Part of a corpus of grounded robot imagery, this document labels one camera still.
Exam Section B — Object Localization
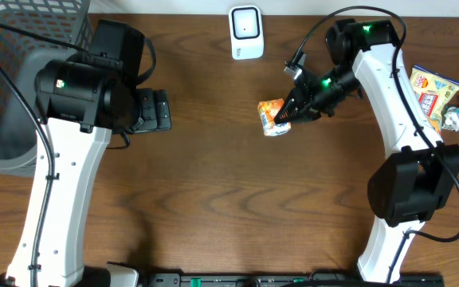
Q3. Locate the green tissue packet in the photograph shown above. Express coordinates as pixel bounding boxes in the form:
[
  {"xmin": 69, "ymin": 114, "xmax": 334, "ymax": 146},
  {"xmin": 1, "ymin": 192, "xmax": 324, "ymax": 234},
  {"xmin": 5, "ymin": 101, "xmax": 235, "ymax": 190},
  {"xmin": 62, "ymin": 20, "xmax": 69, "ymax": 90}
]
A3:
[{"xmin": 442, "ymin": 107, "xmax": 459, "ymax": 132}]

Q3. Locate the yellow snack bag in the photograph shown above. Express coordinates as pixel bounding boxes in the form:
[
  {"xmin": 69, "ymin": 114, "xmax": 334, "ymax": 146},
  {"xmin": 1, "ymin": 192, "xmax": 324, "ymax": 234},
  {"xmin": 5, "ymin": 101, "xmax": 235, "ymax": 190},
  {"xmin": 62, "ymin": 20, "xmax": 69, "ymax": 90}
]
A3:
[{"xmin": 410, "ymin": 65, "xmax": 459, "ymax": 133}]

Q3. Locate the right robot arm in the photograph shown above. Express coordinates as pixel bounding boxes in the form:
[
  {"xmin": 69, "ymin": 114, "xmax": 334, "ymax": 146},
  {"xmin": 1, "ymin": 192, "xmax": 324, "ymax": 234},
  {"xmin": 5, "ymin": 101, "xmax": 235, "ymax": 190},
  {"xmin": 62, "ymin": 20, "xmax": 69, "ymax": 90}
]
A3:
[{"xmin": 275, "ymin": 18, "xmax": 459, "ymax": 284}]

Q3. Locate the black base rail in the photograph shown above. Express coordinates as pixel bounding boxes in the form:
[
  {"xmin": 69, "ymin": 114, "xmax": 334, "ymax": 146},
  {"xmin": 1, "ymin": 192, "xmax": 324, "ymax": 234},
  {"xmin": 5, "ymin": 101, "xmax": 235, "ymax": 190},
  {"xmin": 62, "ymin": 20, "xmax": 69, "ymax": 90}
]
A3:
[{"xmin": 142, "ymin": 271, "xmax": 445, "ymax": 287}]

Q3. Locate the orange snack packet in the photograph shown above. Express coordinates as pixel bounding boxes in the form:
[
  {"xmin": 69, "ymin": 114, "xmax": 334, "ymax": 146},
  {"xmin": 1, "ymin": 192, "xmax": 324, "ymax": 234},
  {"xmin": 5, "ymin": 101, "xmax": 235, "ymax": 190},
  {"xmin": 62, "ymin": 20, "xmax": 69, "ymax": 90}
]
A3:
[{"xmin": 257, "ymin": 99, "xmax": 291, "ymax": 136}]

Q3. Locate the white barcode scanner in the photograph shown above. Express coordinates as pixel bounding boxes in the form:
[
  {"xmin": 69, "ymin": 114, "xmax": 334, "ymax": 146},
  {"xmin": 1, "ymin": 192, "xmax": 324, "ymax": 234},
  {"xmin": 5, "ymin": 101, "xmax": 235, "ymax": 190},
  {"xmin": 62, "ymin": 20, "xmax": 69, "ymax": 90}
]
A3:
[{"xmin": 228, "ymin": 5, "xmax": 265, "ymax": 61}]

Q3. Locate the dark grey plastic basket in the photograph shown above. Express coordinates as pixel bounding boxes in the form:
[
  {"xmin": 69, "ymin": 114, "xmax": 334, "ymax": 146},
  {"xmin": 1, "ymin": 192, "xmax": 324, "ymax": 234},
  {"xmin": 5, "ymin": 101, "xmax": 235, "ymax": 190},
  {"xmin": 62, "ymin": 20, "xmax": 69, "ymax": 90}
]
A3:
[{"xmin": 0, "ymin": 0, "xmax": 93, "ymax": 177}]

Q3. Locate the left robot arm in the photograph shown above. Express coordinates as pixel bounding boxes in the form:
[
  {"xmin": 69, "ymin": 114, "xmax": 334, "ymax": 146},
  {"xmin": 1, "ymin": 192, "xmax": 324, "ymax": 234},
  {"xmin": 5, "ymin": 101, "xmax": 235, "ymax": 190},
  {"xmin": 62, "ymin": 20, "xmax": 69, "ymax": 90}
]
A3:
[{"xmin": 0, "ymin": 53, "xmax": 171, "ymax": 286}]

